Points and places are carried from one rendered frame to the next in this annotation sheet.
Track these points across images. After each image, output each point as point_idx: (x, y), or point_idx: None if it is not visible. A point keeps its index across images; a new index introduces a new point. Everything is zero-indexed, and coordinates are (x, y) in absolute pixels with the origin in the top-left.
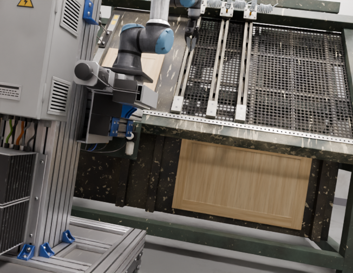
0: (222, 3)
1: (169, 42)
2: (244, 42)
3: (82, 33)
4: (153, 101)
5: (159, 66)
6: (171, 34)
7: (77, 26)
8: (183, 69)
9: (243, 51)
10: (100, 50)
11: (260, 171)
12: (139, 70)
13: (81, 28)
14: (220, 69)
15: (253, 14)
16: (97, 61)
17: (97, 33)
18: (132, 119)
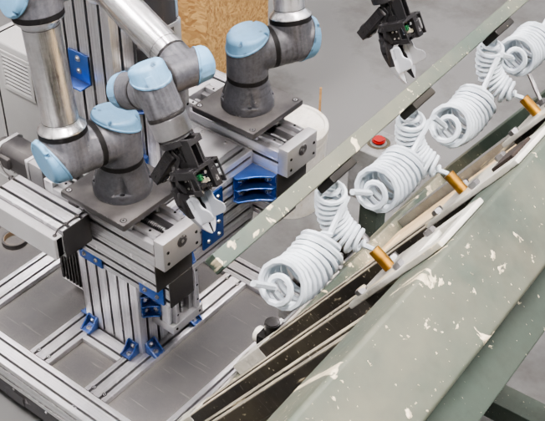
0: (533, 134)
1: (43, 165)
2: (299, 359)
3: (79, 97)
4: (34, 240)
5: None
6: (39, 154)
7: (31, 91)
8: (329, 292)
9: (268, 379)
10: None
11: None
12: (94, 191)
13: (76, 90)
14: (262, 364)
15: (383, 276)
16: (490, 149)
17: (401, 78)
18: (107, 262)
